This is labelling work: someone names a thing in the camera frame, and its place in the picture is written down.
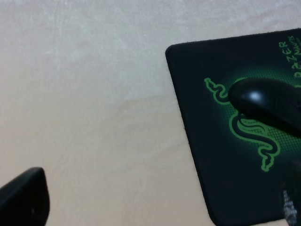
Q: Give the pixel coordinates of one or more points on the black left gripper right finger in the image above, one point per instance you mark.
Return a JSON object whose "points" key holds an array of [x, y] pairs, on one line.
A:
{"points": [[290, 193]]}

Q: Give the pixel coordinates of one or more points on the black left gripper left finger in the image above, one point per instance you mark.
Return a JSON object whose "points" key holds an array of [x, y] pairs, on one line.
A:
{"points": [[24, 201]]}

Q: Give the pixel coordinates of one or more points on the black green snake mouse pad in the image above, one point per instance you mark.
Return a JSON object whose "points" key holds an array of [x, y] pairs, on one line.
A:
{"points": [[240, 161]]}

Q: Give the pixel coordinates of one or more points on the black computer mouse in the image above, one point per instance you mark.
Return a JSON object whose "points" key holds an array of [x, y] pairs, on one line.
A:
{"points": [[272, 102]]}

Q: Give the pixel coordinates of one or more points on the beige table cloth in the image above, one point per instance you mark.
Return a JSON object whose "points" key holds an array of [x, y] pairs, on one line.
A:
{"points": [[85, 93]]}

